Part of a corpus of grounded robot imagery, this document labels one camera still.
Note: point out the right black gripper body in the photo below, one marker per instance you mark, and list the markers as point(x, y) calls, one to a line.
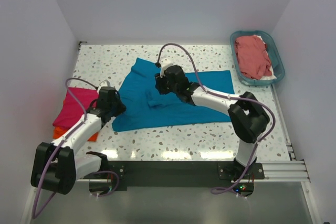
point(164, 85)

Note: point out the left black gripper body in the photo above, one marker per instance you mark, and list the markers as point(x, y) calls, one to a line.
point(117, 107)

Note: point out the blue t shirt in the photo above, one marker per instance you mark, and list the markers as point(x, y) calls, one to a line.
point(146, 108)

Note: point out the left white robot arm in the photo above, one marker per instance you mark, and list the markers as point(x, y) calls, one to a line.
point(57, 166)

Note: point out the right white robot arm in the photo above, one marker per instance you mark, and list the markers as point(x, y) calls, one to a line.
point(247, 115)

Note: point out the folded orange t shirt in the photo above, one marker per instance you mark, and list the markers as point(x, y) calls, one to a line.
point(60, 132)

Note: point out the salmon pink t shirt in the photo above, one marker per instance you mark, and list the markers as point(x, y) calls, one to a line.
point(246, 51)

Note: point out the teal plastic basket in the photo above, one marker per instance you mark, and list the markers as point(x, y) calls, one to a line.
point(276, 62)

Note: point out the white cloth in basket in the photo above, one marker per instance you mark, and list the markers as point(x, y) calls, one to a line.
point(264, 67)

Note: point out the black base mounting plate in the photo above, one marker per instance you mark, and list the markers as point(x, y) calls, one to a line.
point(219, 176)

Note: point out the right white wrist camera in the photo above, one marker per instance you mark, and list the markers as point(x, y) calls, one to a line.
point(164, 64)

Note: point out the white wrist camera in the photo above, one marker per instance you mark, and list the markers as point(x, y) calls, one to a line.
point(164, 64)
point(105, 83)

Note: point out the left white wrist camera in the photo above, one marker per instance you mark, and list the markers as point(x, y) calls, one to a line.
point(105, 83)

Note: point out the aluminium frame rail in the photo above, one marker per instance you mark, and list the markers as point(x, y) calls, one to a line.
point(285, 171)

